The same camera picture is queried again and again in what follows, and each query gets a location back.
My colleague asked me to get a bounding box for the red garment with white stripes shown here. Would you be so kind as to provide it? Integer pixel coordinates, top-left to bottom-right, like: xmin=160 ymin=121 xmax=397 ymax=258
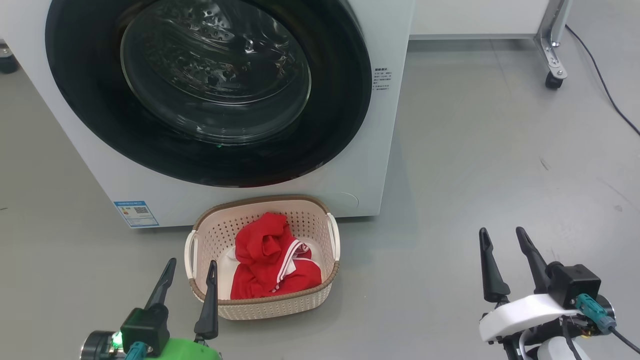
xmin=230 ymin=212 xmax=322 ymax=301

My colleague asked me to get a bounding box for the cream perforated laundry basket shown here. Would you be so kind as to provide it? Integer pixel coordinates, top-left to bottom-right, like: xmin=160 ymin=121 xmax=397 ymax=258
xmin=184 ymin=195 xmax=342 ymax=321

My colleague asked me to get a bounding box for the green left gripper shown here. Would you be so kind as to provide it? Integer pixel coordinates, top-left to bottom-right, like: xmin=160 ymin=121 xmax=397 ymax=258
xmin=145 ymin=258 xmax=223 ymax=360

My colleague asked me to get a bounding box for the black round washer door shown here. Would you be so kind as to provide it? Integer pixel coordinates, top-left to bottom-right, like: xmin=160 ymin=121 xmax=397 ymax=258
xmin=45 ymin=0 xmax=373 ymax=188

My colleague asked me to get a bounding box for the black floor cable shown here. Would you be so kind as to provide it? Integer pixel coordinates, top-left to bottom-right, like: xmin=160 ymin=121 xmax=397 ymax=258
xmin=565 ymin=25 xmax=640 ymax=137

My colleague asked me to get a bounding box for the white cabinet panel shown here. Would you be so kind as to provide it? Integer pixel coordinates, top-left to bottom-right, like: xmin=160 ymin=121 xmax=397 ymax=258
xmin=410 ymin=0 xmax=551 ymax=41

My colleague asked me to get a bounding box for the silver metal frame leg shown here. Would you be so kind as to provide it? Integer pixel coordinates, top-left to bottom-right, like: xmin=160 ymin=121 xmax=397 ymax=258
xmin=534 ymin=0 xmax=573 ymax=80

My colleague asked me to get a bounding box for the white front-load washing machine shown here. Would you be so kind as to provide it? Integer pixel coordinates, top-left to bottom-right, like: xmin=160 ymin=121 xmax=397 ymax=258
xmin=0 ymin=0 xmax=416 ymax=229

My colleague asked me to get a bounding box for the blue energy label sticker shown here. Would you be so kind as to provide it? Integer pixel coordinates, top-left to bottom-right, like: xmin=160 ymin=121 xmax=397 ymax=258
xmin=113 ymin=200 xmax=160 ymax=229

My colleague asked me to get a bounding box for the small text sticker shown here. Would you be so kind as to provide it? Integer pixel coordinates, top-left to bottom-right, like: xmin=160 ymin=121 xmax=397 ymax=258
xmin=372 ymin=67 xmax=393 ymax=92

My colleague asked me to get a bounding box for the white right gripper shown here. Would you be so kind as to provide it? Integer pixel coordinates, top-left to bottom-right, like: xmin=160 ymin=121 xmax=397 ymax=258
xmin=478 ymin=226 xmax=581 ymax=346

